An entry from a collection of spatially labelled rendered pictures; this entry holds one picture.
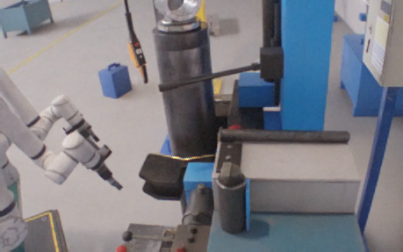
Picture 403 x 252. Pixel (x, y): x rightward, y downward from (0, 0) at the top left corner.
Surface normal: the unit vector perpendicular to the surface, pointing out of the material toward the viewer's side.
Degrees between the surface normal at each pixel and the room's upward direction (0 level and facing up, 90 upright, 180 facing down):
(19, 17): 90
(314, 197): 90
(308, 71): 90
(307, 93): 90
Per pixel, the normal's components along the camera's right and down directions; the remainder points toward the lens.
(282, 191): -0.15, 0.51
